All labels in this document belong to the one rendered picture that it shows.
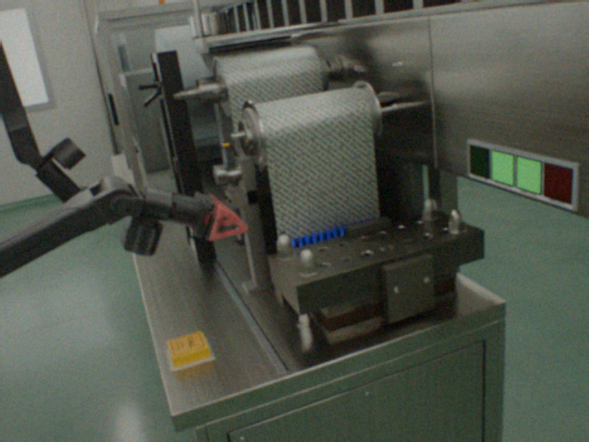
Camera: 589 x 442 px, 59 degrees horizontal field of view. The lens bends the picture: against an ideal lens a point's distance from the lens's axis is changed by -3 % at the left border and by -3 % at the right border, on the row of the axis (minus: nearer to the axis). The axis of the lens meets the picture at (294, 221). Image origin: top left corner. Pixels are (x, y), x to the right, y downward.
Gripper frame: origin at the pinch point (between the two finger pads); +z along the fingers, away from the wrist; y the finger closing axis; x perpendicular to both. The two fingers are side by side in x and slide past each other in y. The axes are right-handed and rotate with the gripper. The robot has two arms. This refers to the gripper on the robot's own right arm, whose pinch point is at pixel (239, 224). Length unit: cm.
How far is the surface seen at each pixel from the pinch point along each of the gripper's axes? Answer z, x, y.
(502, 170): 31, 26, 29
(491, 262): 205, -19, -136
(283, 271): 6.6, -3.7, 12.8
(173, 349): -8.4, -23.5, 10.9
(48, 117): -66, -64, -555
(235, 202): 0.1, 2.6, -7.3
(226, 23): 1, 44, -73
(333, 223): 20.1, 4.9, -0.2
